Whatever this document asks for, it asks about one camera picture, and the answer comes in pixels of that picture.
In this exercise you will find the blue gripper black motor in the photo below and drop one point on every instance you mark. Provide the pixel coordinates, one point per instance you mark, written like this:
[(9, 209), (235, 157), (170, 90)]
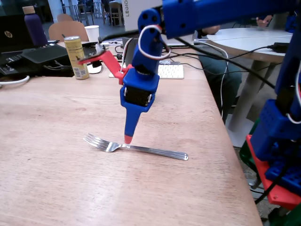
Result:
[(137, 96)]

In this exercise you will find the silver metal fork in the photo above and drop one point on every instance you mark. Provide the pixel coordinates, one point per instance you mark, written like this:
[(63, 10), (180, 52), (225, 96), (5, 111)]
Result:
[(152, 150)]

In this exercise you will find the bare forearm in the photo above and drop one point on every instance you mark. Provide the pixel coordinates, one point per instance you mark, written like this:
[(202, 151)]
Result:
[(210, 30)]

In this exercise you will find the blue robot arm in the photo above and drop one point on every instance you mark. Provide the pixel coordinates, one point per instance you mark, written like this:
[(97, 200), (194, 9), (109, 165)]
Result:
[(211, 14)]

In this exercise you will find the tall gray glass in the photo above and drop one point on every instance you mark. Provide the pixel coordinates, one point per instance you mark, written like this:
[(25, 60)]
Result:
[(130, 53)]

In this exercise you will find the bare hand of bystander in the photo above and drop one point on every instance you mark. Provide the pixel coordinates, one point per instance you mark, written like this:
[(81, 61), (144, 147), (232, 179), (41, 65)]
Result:
[(264, 21)]

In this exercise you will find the white computer mouse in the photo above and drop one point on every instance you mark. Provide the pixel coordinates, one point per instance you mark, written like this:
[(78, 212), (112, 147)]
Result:
[(94, 70)]

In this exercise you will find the white keyboard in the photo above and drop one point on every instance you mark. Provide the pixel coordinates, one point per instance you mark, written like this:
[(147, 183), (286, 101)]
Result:
[(171, 71)]

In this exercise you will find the silver foil wrapper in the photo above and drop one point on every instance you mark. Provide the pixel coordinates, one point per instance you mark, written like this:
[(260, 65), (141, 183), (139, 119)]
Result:
[(171, 62)]

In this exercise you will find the white charger adapter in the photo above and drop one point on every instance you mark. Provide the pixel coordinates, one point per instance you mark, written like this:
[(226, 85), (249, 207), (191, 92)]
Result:
[(105, 44)]

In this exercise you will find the black flat box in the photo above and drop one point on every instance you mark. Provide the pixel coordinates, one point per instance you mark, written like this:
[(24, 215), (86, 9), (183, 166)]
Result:
[(88, 50)]

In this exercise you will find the black phone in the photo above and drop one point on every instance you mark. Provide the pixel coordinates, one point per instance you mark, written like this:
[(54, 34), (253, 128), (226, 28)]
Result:
[(89, 44)]

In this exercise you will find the yellow drink can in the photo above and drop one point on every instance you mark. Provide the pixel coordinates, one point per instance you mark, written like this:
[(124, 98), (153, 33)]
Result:
[(75, 47)]

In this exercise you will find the white paper cup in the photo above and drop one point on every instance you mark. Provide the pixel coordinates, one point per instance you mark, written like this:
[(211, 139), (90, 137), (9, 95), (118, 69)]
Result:
[(92, 34)]

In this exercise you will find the white laptop lid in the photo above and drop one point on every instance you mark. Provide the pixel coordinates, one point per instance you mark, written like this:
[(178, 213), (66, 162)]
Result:
[(130, 23)]

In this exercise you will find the seated person dark clothes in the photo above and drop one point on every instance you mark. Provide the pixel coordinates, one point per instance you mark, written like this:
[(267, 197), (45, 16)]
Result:
[(230, 82)]

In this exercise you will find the light wooden slatted chair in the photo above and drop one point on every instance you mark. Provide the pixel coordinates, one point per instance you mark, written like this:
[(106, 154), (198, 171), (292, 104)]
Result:
[(116, 14)]

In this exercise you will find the black equipment case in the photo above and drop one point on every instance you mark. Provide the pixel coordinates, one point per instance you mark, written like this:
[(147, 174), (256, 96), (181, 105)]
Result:
[(44, 54)]

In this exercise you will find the brown wooden chair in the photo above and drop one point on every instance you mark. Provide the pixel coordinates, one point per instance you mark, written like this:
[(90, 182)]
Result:
[(64, 18), (68, 30)]

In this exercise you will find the green plastic stand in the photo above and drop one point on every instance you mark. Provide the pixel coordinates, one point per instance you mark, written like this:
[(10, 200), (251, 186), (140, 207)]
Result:
[(247, 155)]

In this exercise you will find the purple bottle wooden cap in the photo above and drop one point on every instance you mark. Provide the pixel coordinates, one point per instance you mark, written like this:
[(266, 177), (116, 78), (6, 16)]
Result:
[(35, 28)]

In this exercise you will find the white round table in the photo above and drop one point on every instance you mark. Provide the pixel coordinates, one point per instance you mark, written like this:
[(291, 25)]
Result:
[(247, 40)]

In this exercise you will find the black HP laptop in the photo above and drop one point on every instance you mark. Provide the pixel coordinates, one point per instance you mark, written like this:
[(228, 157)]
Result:
[(9, 35)]

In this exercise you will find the black power adapter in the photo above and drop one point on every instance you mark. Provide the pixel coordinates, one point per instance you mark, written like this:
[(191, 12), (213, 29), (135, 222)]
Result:
[(281, 47)]

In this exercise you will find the standing person beige trousers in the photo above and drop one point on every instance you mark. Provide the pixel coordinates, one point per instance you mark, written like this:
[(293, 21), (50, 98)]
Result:
[(279, 21)]

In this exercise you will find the red camera mount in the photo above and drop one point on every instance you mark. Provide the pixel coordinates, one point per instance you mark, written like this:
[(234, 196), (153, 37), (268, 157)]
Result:
[(110, 63)]

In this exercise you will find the small wrist camera board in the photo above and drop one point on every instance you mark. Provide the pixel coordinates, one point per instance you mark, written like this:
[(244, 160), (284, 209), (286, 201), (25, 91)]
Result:
[(98, 53)]

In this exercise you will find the red robot base plate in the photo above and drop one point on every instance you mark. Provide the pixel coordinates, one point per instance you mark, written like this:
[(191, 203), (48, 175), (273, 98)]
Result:
[(279, 200)]

